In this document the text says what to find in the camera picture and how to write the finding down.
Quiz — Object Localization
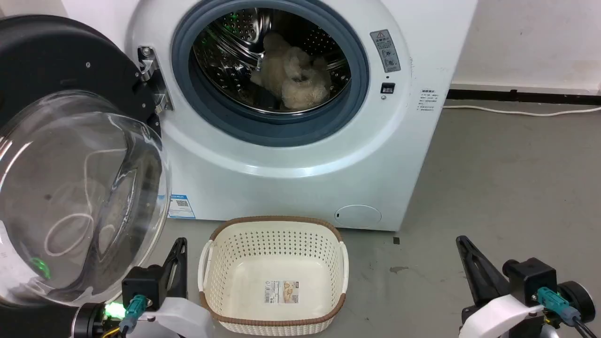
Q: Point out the chrome door hinge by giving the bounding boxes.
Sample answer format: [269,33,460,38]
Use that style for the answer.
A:
[137,46,175,114]

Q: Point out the small printed text label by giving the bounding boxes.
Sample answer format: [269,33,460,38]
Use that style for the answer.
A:
[417,88,440,114]

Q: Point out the beige plush toy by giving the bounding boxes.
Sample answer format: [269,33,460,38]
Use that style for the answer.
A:
[250,32,332,111]

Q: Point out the teal plug cable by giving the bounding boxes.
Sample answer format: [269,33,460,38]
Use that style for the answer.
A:
[536,287,600,338]
[117,294,150,338]

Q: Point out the blue QR code sticker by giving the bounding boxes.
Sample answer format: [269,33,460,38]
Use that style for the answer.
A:
[167,194,197,220]

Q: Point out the grey warning sticker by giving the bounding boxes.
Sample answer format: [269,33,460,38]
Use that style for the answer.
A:
[370,29,402,74]

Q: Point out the white floor cable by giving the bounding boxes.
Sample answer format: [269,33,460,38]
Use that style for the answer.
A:
[441,104,601,117]

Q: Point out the paper product label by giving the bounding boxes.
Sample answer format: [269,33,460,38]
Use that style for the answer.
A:
[264,280,300,305]

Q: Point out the black washer door glass bowl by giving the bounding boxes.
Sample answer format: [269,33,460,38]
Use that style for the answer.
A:
[0,14,172,325]

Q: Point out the teal plug left cable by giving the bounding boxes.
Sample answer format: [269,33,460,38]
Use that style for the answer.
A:
[117,294,150,338]

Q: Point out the round white filter cover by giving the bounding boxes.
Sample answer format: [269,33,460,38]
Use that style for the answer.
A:
[334,204,382,230]

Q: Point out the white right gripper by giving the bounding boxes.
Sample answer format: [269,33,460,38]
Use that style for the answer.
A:
[456,235,547,338]

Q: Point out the perforated steel drum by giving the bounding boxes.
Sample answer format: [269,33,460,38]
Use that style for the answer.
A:
[192,7,352,114]

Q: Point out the cream laundry basket brown rim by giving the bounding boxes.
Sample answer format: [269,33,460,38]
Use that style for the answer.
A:
[197,215,350,337]

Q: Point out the teal plug right cable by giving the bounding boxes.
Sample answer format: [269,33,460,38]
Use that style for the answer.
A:
[536,287,600,338]

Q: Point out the black baseboard strip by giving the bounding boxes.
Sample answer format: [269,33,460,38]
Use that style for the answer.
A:
[446,88,601,106]

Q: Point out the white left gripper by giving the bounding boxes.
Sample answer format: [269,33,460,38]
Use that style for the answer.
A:
[135,237,217,338]

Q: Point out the white front-load washing machine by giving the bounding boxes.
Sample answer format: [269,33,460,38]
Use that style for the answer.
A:
[61,0,478,232]

